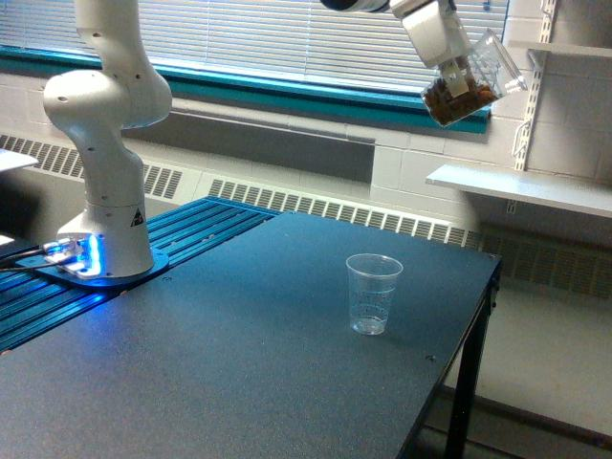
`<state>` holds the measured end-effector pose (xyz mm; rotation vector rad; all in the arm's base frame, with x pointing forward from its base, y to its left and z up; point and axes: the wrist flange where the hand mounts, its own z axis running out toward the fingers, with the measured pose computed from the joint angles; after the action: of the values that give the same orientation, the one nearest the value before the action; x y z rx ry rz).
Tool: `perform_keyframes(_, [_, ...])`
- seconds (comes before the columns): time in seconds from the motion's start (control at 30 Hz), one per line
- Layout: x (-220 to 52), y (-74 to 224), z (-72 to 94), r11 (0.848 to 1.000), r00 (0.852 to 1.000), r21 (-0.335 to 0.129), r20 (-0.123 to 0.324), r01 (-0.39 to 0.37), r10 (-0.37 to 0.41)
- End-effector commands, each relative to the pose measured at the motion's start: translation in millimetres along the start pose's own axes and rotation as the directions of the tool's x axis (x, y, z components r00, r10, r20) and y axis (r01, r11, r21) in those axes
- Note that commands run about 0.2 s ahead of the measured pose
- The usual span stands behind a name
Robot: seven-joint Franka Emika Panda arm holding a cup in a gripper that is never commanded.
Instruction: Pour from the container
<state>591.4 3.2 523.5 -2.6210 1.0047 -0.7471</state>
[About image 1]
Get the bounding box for clear plastic cup on table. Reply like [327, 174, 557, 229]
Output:
[345, 253, 404, 336]

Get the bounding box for black cables at base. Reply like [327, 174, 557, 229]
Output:
[0, 243, 61, 273]

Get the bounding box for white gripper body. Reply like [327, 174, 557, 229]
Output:
[390, 0, 470, 68]

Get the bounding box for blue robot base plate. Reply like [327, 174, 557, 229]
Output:
[15, 250, 169, 291]

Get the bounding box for white wall shelf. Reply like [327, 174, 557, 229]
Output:
[426, 164, 611, 218]
[509, 40, 612, 60]

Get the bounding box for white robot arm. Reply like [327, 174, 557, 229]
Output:
[43, 1, 172, 281]

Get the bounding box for baseboard radiator grille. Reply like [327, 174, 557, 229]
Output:
[0, 133, 612, 297]

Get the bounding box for clear cup with brown pellets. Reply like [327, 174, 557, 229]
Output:
[421, 29, 528, 127]

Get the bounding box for white object at left edge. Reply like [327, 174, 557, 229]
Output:
[0, 149, 38, 172]

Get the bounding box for white window blinds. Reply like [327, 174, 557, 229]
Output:
[1, 1, 509, 94]

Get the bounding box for white lower wall shelf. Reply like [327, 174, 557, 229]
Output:
[426, 164, 611, 218]

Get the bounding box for white shelf bracket rail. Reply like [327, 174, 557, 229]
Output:
[512, 0, 557, 171]

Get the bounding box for blue slotted aluminium rail bed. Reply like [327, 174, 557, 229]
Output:
[1, 205, 276, 351]

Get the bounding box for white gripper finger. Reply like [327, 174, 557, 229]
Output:
[440, 60, 468, 98]

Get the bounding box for white upper wall shelf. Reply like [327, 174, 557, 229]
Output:
[509, 40, 612, 60]

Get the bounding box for black table leg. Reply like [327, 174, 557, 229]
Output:
[444, 277, 499, 458]

